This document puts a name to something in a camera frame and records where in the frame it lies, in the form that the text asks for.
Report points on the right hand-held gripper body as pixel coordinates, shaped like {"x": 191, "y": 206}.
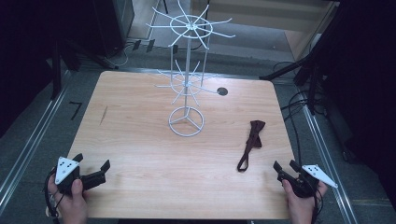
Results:
{"x": 311, "y": 179}

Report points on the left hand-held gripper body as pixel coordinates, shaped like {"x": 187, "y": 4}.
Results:
{"x": 64, "y": 169}

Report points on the dark red bow tie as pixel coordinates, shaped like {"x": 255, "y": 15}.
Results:
{"x": 252, "y": 138}

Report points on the person's right hand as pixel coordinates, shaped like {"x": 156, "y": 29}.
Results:
{"x": 300, "y": 207}

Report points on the person's left hand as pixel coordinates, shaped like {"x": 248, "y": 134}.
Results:
{"x": 73, "y": 203}

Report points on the black metal stand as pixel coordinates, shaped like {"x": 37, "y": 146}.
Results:
{"x": 56, "y": 71}
{"x": 311, "y": 71}

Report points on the black round table grommet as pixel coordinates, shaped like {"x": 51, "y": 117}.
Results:
{"x": 222, "y": 91}

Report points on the dark cabinet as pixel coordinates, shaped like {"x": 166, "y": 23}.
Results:
{"x": 115, "y": 25}

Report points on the metal floor rail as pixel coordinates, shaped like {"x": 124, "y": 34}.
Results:
{"x": 31, "y": 146}
{"x": 327, "y": 161}

